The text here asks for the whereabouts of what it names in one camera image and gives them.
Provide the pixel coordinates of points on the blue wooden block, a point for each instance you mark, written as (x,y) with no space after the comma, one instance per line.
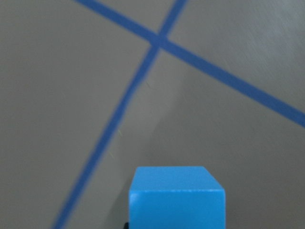
(176,198)

